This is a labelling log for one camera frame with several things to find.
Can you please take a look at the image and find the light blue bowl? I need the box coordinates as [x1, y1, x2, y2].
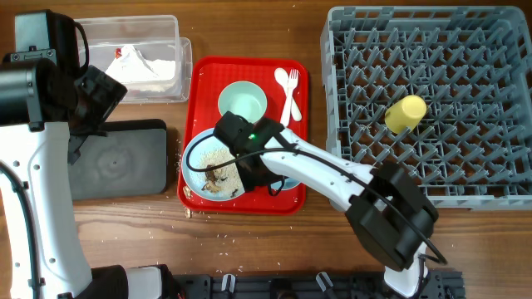
[270, 177, 300, 190]

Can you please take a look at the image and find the white napkin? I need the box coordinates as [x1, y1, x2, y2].
[106, 45, 176, 92]

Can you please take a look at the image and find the yellow cup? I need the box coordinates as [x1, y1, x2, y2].
[384, 96, 427, 135]

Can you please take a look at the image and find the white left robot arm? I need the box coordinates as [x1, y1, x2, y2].
[1, 10, 183, 298]

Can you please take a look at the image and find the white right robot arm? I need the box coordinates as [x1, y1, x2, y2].
[214, 112, 439, 298]

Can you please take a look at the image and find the grey dishwasher rack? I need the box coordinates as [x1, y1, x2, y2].
[320, 6, 531, 210]

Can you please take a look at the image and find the light blue plate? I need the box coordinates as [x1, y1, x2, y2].
[181, 128, 244, 202]

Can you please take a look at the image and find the clear plastic bin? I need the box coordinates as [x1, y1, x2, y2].
[78, 15, 193, 104]

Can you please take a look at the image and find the black plastic bin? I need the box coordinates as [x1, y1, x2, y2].
[68, 119, 168, 200]

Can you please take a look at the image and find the green bowl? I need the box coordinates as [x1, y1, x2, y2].
[218, 81, 268, 123]

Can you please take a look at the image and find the white plastic spoon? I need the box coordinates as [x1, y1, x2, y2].
[274, 68, 303, 121]

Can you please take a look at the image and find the white plastic fork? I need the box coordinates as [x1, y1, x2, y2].
[280, 69, 299, 127]

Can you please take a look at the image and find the red serving tray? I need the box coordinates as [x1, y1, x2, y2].
[177, 56, 309, 215]

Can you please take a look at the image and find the black mounting rail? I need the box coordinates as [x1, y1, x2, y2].
[175, 270, 466, 299]

